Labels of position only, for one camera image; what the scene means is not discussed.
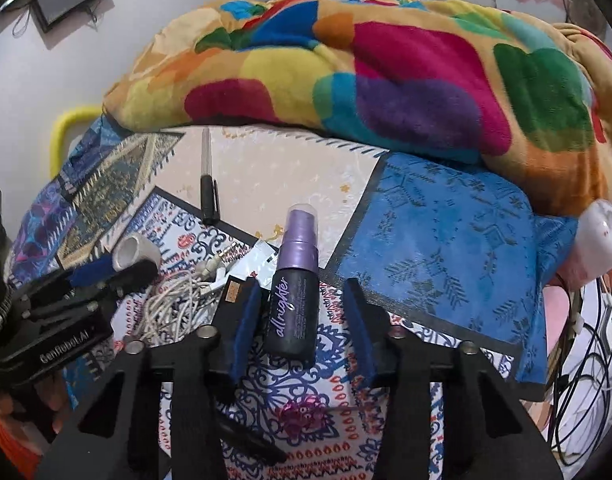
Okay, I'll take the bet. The black hair clip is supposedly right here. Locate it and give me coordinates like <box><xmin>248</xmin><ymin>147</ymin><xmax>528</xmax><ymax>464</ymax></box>
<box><xmin>213</xmin><ymin>412</ymin><xmax>289</xmax><ymax>466</ymax></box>

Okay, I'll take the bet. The person's left hand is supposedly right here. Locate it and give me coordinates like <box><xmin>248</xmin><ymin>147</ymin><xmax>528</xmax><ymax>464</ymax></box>
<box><xmin>0</xmin><ymin>384</ymin><xmax>75</xmax><ymax>442</ymax></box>

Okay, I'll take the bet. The pink beaded hair clip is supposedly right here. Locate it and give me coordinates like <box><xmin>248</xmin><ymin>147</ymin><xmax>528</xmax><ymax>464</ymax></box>
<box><xmin>282</xmin><ymin>396</ymin><xmax>325</xmax><ymax>431</ymax></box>

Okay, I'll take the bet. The white tape roll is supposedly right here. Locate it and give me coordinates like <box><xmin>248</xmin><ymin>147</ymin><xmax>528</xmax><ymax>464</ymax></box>
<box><xmin>110</xmin><ymin>234</ymin><xmax>161</xmax><ymax>272</ymax></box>

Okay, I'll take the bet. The colourful patch blanket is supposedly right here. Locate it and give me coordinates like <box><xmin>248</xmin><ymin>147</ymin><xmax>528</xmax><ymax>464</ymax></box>
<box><xmin>102</xmin><ymin>0</ymin><xmax>612</xmax><ymax>217</ymax></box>

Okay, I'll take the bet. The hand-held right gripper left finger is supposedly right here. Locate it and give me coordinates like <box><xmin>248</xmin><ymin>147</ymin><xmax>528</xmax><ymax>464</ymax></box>
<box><xmin>36</xmin><ymin>278</ymin><xmax>264</xmax><ymax>480</ymax></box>

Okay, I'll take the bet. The small brown packet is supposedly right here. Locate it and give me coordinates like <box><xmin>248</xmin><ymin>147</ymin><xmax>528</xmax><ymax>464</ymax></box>
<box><xmin>221</xmin><ymin>280</ymin><xmax>247</xmax><ymax>306</ymax></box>

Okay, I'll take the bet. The white plush toy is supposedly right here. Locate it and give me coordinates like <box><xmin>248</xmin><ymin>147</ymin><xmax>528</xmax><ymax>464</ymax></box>
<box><xmin>576</xmin><ymin>199</ymin><xmax>612</xmax><ymax>286</ymax></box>

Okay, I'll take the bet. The black cable tangle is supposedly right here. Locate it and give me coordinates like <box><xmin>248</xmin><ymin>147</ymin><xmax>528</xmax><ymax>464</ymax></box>
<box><xmin>546</xmin><ymin>280</ymin><xmax>612</xmax><ymax>471</ymax></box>

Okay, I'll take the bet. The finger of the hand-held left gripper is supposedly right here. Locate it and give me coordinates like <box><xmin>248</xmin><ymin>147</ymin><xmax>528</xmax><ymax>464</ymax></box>
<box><xmin>18</xmin><ymin>256</ymin><xmax>122</xmax><ymax>307</ymax></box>
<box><xmin>28</xmin><ymin>259</ymin><xmax>159</xmax><ymax>322</ymax></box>

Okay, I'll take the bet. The white ointment tube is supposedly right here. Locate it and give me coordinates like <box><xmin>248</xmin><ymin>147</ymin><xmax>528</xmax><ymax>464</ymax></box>
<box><xmin>236</xmin><ymin>241</ymin><xmax>281</xmax><ymax>283</ymax></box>

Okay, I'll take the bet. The yellow foam tube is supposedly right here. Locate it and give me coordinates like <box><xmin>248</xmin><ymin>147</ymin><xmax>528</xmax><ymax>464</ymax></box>
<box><xmin>50</xmin><ymin>105</ymin><xmax>104</xmax><ymax>181</ymax></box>

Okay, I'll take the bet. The white cable tangle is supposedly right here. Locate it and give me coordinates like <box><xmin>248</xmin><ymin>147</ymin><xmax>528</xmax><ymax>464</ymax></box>
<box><xmin>136</xmin><ymin>242</ymin><xmax>247</xmax><ymax>348</ymax></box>

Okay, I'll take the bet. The patchwork bed sheet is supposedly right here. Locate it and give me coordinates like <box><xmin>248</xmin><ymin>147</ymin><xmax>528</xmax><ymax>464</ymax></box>
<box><xmin>6</xmin><ymin>115</ymin><xmax>581</xmax><ymax>480</ymax></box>

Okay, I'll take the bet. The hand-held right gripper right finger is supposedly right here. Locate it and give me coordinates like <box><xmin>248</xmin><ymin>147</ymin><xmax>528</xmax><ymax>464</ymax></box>
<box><xmin>343</xmin><ymin>278</ymin><xmax>566</xmax><ymax>480</ymax></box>

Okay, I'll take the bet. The pink cloth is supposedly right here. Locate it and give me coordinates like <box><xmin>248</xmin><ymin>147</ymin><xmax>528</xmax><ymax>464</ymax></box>
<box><xmin>540</xmin><ymin>275</ymin><xmax>586</xmax><ymax>361</ymax></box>

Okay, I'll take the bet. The purple spray bottle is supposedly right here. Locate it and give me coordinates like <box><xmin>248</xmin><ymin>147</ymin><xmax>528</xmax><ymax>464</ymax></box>
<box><xmin>263</xmin><ymin>203</ymin><xmax>321</xmax><ymax>361</ymax></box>

